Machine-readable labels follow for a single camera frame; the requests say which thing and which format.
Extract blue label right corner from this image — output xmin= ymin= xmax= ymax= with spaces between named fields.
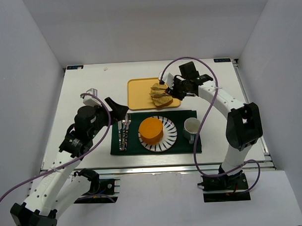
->
xmin=213 ymin=58 xmax=231 ymax=62

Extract white mug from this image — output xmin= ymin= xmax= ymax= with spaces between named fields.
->
xmin=183 ymin=117 xmax=200 ymax=144

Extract yellow plastic tray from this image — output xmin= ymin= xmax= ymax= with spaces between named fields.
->
xmin=127 ymin=78 xmax=181 ymax=111

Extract metal tongs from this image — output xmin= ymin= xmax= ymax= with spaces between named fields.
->
xmin=149 ymin=87 xmax=170 ymax=98

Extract metal spoon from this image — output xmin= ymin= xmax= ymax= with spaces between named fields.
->
xmin=118 ymin=119 xmax=125 ymax=151

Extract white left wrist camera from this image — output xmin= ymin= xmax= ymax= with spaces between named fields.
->
xmin=80 ymin=88 xmax=101 ymax=107

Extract dark green placemat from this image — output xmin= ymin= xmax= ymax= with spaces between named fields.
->
xmin=110 ymin=110 xmax=197 ymax=156

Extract seeded bread slice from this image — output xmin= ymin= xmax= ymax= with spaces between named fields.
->
xmin=152 ymin=96 xmax=174 ymax=108
xmin=149 ymin=83 xmax=169 ymax=98

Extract blue label corner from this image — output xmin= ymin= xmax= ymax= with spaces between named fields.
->
xmin=213 ymin=58 xmax=231 ymax=62
xmin=66 ymin=65 xmax=83 ymax=70

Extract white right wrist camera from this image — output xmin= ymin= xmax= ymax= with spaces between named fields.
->
xmin=158 ymin=72 xmax=174 ymax=89

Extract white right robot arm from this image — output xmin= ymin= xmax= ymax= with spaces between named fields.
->
xmin=160 ymin=61 xmax=263 ymax=179

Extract blue label left corner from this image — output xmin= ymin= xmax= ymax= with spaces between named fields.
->
xmin=66 ymin=65 xmax=83 ymax=70

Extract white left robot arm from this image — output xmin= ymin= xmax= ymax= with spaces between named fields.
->
xmin=10 ymin=95 xmax=128 ymax=226

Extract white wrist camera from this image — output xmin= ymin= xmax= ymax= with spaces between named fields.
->
xmin=80 ymin=88 xmax=101 ymax=107
xmin=158 ymin=72 xmax=174 ymax=89

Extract white blue striped plate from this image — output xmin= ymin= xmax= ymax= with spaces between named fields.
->
xmin=138 ymin=115 xmax=178 ymax=153

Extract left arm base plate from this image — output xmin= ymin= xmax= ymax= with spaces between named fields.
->
xmin=74 ymin=178 xmax=121 ymax=204

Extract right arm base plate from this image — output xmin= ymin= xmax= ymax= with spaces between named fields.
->
xmin=197 ymin=173 xmax=251 ymax=203

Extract round orange bread loaf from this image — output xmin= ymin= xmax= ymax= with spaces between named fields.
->
xmin=139 ymin=117 xmax=164 ymax=145

